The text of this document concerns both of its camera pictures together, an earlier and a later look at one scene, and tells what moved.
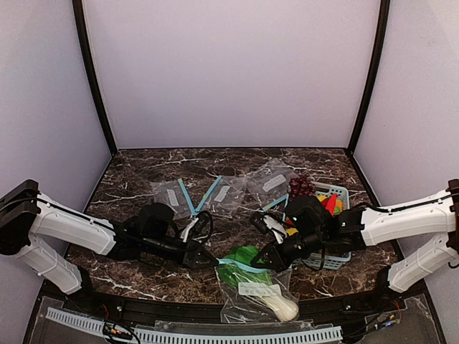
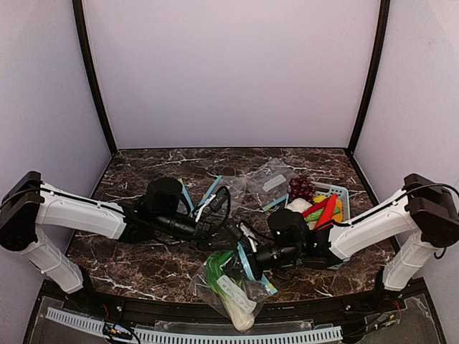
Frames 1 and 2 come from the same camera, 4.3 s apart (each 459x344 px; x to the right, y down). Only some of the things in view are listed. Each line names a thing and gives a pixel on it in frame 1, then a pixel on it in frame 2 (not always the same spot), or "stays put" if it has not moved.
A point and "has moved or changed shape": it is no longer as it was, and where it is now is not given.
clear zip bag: (270, 180) stays put
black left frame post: (78, 10) stays put
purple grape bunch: (300, 185) stays put
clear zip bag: (250, 294) has moved or changed shape
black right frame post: (367, 100) stays put
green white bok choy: (259, 282) → (243, 319)
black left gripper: (190, 258) → (202, 227)
